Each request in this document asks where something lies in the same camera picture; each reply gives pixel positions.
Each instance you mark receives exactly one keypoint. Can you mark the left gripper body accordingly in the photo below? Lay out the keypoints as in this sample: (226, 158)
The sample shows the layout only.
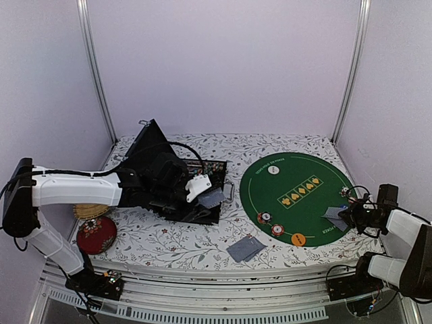
(172, 205)

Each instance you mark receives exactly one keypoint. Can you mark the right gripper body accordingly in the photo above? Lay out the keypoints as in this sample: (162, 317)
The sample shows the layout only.
(362, 219)

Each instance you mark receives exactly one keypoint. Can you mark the black poker chip case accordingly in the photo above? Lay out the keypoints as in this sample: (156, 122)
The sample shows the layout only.
(151, 141)

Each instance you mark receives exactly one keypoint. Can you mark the dealt card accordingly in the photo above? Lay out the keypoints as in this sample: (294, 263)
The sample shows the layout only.
(333, 212)
(240, 250)
(257, 247)
(338, 222)

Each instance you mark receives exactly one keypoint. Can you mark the blue playing card deck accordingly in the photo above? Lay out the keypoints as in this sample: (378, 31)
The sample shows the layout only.
(212, 198)

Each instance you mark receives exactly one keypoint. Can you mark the orange big blind button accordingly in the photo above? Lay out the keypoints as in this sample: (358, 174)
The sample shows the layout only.
(298, 239)

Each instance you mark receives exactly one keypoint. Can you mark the purple black chip stack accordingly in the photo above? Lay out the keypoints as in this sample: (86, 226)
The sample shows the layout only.
(264, 217)

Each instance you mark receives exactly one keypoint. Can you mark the white dealer button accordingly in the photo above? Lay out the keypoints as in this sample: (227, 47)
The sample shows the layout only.
(273, 169)

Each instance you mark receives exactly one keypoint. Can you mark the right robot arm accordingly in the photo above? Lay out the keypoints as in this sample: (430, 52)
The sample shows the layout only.
(406, 267)

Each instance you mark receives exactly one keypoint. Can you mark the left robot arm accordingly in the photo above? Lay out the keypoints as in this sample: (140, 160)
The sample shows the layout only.
(32, 187)

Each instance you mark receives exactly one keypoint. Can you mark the poker chip row far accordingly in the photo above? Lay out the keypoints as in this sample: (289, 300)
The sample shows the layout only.
(195, 167)

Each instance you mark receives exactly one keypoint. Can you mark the floral tablecloth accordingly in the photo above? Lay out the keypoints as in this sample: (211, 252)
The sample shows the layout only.
(145, 239)

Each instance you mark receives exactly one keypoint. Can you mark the woven wicker basket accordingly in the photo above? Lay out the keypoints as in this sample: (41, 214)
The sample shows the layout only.
(89, 211)

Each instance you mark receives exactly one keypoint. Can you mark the red embroidered round cushion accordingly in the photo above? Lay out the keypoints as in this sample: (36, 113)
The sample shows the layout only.
(95, 236)

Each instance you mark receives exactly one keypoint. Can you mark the green poker felt mat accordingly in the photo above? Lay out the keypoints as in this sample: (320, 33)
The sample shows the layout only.
(296, 197)

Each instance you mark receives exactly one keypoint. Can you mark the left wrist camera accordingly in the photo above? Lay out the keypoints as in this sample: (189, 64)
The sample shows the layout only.
(196, 186)

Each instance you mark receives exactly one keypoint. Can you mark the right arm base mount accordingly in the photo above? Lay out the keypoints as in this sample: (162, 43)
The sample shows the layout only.
(360, 292)

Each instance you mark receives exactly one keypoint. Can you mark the front aluminium rail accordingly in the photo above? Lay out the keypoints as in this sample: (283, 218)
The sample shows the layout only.
(164, 295)

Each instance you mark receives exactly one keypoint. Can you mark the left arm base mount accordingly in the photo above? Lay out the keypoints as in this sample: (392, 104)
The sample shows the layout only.
(108, 285)

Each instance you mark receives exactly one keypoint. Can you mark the left aluminium frame post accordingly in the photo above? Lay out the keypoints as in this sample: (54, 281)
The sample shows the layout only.
(89, 47)

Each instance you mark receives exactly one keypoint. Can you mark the aluminium frame post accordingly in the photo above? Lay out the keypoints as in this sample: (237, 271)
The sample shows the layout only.
(359, 40)
(89, 47)

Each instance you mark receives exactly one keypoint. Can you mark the right aluminium frame post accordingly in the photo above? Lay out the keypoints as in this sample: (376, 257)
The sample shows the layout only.
(359, 40)

